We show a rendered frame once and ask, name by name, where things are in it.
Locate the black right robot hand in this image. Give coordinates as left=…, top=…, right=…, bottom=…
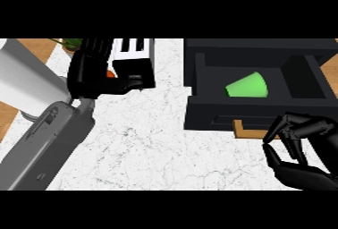
left=262, top=111, right=338, bottom=191

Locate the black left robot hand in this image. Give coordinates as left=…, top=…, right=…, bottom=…
left=67, top=38, right=157, bottom=100

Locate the dark grey open drawer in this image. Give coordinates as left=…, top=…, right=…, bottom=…
left=183, top=52, right=338, bottom=132

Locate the green cup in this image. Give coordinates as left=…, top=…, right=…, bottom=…
left=225, top=71, right=269, bottom=98

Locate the green potted plant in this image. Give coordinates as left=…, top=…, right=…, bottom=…
left=49, top=38, right=85, bottom=55

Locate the white and black appliance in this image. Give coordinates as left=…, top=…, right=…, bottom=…
left=107, top=38, right=157, bottom=70

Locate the dark grey cabinet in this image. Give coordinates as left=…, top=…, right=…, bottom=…
left=183, top=38, right=338, bottom=70

